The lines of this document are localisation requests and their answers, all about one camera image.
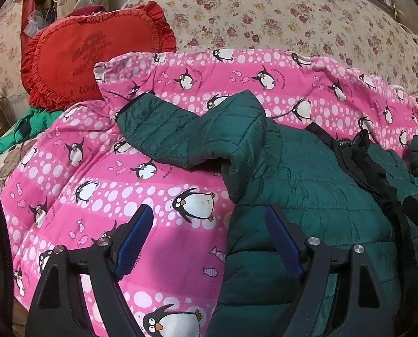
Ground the dark green puffer jacket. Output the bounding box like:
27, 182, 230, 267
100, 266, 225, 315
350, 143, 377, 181
116, 91, 418, 336

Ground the pink penguin blanket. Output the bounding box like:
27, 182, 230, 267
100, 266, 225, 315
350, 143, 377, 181
0, 49, 418, 336

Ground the bright green cloth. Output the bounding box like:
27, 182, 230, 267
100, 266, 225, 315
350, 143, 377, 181
0, 106, 63, 155

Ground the floral bed sheet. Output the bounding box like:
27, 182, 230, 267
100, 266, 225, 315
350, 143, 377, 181
0, 0, 418, 106

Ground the red ruffled heart pillow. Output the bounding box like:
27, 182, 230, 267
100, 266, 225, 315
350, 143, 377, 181
21, 1, 176, 112

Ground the dark red cloth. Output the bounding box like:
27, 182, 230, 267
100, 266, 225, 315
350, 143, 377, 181
67, 4, 107, 17

